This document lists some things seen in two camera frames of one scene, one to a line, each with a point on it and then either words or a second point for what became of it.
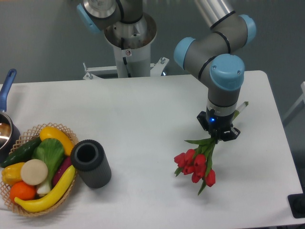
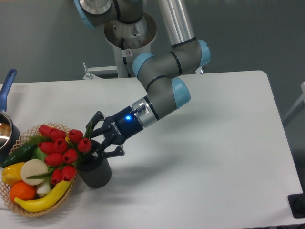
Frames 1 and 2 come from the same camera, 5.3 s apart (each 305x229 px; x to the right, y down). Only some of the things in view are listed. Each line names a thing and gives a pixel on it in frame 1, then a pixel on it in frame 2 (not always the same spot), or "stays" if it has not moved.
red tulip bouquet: x=198 y=162 → x=61 y=150
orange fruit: x=23 y=191 stays
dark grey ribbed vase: x=88 y=157 stays
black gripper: x=219 y=128 → x=117 y=129
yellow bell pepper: x=11 y=173 stays
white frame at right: x=302 y=85 stays
